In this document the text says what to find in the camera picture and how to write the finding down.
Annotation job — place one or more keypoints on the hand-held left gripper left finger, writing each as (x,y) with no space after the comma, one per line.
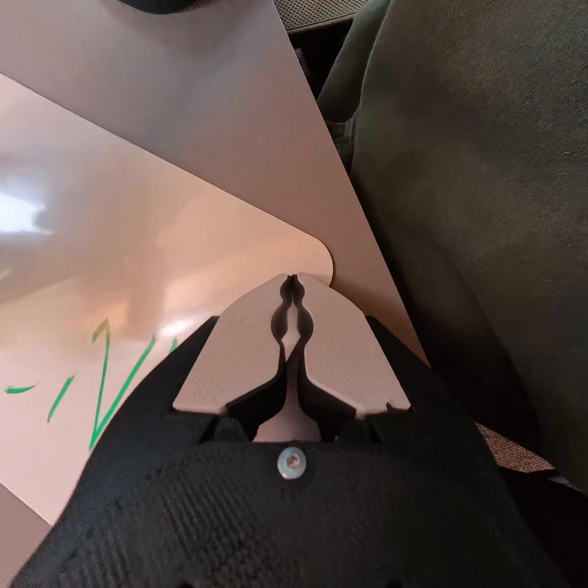
(230,363)

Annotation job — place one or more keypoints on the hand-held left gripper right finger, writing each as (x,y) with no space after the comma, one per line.
(354,363)

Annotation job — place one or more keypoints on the white whiteboard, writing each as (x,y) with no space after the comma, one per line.
(138,257)

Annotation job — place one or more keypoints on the person's green sweatshirt torso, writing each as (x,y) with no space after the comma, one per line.
(478,184)

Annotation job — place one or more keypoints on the grey mesh chair seat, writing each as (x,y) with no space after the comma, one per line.
(322,11)

